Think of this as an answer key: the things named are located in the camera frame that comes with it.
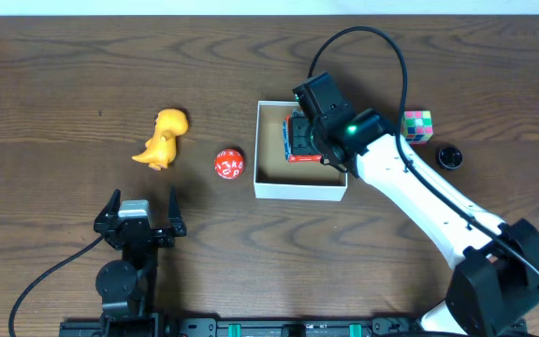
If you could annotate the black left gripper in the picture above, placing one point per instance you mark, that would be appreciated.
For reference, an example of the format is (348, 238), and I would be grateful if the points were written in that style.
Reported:
(140, 235)

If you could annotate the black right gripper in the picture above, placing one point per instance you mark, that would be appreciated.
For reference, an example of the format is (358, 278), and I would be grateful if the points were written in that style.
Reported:
(298, 136)

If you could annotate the red toy robot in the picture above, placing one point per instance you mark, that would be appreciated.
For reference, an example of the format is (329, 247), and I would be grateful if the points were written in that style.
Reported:
(287, 153)

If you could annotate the white cardboard box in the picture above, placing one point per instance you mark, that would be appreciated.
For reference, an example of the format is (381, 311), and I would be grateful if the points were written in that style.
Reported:
(274, 176)

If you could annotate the multicoloured puzzle cube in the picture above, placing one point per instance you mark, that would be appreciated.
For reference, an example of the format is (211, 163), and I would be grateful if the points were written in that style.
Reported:
(417, 126)

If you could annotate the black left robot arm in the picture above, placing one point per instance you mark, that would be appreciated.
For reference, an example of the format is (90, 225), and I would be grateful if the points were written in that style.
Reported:
(126, 285)

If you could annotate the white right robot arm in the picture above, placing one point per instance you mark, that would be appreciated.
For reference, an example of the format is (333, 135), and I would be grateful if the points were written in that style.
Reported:
(495, 265)

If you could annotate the orange toy dinosaur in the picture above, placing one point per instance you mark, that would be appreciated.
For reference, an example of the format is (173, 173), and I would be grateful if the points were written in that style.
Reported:
(161, 148)

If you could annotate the red ball with white letters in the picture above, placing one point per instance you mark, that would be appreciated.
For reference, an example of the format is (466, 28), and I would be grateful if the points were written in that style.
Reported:
(229, 164)

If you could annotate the small black round cap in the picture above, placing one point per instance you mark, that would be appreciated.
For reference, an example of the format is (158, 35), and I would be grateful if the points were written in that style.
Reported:
(449, 158)

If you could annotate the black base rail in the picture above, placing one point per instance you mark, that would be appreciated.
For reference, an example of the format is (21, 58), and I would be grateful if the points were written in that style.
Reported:
(165, 326)

